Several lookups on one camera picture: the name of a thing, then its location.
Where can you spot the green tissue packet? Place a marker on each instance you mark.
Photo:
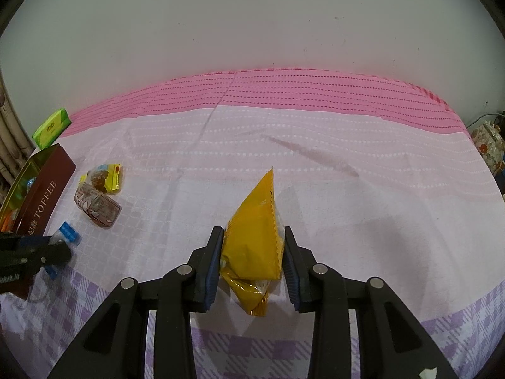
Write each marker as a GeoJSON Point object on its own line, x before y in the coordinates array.
{"type": "Point", "coordinates": [51, 128]}

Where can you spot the clear-wrapped brown snack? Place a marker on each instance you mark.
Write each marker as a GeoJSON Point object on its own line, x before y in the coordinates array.
{"type": "Point", "coordinates": [96, 205]}

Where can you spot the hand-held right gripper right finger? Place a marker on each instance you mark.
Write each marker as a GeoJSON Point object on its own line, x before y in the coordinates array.
{"type": "Point", "coordinates": [292, 280]}

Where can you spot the blue snack packet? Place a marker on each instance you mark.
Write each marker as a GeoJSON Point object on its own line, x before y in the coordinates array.
{"type": "Point", "coordinates": [68, 232]}

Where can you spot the pink checked bedsheet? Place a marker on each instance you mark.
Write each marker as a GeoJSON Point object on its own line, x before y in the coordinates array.
{"type": "Point", "coordinates": [355, 205]}

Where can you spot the yellow snack packet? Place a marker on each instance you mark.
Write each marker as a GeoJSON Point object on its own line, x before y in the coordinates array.
{"type": "Point", "coordinates": [114, 177]}

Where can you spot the orange snack packet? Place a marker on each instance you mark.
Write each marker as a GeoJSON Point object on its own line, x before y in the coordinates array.
{"type": "Point", "coordinates": [252, 237]}

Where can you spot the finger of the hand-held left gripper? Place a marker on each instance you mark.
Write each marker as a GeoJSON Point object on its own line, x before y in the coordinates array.
{"type": "Point", "coordinates": [47, 258]}
{"type": "Point", "coordinates": [23, 241]}

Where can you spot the beige patterned curtain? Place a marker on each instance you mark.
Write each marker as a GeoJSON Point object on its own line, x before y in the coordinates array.
{"type": "Point", "coordinates": [10, 146]}

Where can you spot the brown candy box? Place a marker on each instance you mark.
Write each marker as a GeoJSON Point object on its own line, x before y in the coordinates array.
{"type": "Point", "coordinates": [43, 193]}

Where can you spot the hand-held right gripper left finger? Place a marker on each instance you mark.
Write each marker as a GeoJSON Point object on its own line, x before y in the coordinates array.
{"type": "Point", "coordinates": [213, 276]}

